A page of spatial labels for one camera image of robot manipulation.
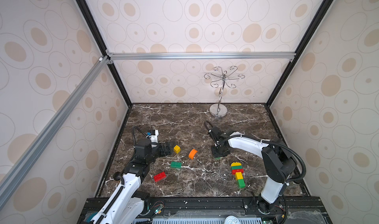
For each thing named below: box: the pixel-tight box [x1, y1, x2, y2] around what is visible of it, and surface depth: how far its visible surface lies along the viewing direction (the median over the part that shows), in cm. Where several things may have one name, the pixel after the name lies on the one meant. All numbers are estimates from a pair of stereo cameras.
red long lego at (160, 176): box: [153, 171, 167, 183], surface depth 84 cm
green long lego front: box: [170, 161, 183, 169], surface depth 89 cm
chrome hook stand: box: [203, 65, 246, 118], surface depth 96 cm
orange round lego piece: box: [188, 148, 198, 160], surface depth 91 cm
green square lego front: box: [237, 178, 246, 189], surface depth 81 cm
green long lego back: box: [230, 165, 244, 170], surface depth 87 cm
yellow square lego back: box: [230, 161, 242, 167], surface depth 87 cm
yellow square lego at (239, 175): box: [234, 171, 244, 181], surface depth 83 cm
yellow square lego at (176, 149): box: [173, 144, 182, 154], surface depth 94 cm
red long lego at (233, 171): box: [231, 168, 244, 175], surface depth 85 cm
